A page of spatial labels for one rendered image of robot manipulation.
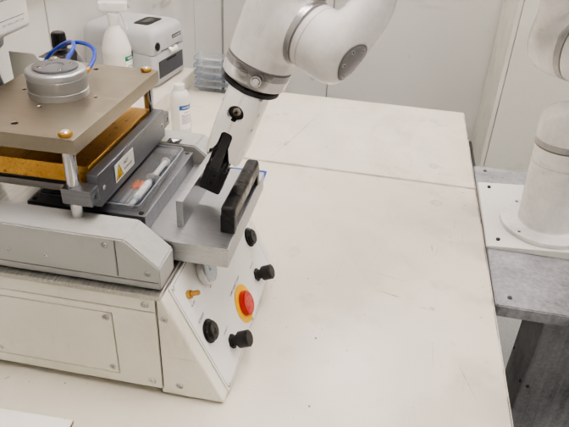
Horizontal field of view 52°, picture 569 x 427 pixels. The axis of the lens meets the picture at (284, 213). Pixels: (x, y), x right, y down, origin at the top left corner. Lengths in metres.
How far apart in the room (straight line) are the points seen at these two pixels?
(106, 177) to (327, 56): 0.32
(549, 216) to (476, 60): 2.08
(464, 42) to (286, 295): 2.39
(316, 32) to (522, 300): 0.66
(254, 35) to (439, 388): 0.56
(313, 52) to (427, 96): 2.67
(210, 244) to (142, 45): 1.10
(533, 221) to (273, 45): 0.76
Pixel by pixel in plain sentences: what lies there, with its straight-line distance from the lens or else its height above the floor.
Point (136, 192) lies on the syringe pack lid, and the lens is 0.82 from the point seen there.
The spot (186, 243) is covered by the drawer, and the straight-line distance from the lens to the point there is 0.77.
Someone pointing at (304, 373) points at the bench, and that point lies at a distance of 0.90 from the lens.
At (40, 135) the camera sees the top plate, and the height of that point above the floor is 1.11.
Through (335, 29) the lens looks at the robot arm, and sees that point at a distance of 0.66.
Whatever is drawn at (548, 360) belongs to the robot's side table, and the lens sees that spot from 1.49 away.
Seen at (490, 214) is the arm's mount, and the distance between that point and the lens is 1.34.
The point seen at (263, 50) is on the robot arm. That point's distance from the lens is 0.70.
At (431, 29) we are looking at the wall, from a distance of 3.22.
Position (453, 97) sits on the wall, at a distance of 3.33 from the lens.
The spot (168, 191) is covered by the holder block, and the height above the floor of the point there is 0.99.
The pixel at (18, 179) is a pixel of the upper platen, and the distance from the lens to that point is 0.84.
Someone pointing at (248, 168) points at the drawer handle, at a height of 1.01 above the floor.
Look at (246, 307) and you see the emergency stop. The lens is 0.93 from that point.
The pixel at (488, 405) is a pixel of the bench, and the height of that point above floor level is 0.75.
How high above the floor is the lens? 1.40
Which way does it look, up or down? 31 degrees down
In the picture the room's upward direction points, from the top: 3 degrees clockwise
